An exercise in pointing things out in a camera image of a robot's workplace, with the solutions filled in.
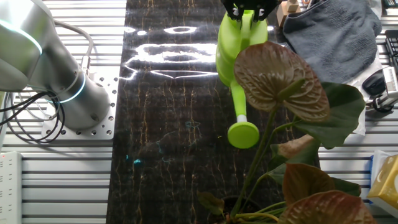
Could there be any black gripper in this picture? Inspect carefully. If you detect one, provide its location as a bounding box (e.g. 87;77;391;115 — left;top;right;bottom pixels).
221;0;280;22

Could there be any grey robot cable with connector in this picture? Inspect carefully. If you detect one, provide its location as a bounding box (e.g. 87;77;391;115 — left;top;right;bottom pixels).
52;19;95;75

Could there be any black cable bundle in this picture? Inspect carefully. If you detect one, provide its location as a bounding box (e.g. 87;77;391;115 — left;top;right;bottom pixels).
0;90;66;144

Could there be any white power strip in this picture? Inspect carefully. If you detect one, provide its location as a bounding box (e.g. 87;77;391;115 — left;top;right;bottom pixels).
0;151;22;224

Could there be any wooden block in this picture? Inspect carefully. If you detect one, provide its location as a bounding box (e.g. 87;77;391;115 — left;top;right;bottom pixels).
275;0;302;27

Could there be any grey towel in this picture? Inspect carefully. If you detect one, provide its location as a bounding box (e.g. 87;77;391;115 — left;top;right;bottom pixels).
282;0;382;83

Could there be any black keyboard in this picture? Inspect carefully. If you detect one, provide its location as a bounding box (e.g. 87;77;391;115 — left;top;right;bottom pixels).
384;29;398;72

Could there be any yellow tissue box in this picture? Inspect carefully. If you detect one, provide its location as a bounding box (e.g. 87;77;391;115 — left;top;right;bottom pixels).
366;154;398;210

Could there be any black computer mouse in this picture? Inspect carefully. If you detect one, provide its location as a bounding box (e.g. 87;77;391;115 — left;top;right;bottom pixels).
362;68;386;96

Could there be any anthurium plant with broad leaves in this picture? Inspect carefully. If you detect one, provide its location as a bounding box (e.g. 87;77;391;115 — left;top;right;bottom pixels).
196;40;379;224

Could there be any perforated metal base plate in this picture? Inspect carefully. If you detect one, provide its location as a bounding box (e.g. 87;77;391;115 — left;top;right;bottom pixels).
41;73;119;141

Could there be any green plastic watering can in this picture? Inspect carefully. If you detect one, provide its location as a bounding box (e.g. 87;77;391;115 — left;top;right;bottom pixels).
215;9;269;149

